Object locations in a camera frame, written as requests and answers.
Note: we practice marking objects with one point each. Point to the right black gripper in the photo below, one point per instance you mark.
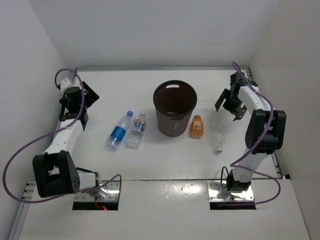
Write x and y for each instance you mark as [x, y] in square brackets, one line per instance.
[238, 112]

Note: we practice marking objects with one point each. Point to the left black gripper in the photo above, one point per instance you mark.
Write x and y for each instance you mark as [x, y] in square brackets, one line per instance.
[90, 97]

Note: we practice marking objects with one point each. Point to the clear bottle without label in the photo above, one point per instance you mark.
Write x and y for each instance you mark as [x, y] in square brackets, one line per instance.
[217, 133]

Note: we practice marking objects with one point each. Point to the blue label water bottle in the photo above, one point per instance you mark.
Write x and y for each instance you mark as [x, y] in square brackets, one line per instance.
[119, 131]

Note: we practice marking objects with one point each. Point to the small orange bottle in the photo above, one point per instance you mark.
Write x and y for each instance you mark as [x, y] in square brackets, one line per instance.
[196, 127]

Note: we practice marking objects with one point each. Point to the orange label clear bottle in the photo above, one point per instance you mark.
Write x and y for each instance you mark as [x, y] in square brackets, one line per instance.
[136, 132]

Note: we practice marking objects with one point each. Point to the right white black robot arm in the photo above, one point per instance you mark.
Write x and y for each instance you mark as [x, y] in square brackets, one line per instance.
[264, 134]

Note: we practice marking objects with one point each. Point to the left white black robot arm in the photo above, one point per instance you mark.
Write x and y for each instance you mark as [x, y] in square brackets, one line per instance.
[54, 170]

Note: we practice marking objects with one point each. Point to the brown plastic waste bin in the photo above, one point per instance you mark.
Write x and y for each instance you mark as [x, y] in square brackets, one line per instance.
[174, 102]

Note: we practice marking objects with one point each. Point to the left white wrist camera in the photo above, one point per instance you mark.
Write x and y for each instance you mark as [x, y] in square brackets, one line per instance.
[65, 84]

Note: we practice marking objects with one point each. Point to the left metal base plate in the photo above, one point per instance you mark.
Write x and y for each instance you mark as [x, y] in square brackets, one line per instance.
[107, 194]

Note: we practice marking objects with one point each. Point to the metal base plate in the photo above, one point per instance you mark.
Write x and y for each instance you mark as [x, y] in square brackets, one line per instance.
[218, 194]
[107, 194]

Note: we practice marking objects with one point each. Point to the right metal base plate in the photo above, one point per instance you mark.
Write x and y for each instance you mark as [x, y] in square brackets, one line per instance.
[218, 194]

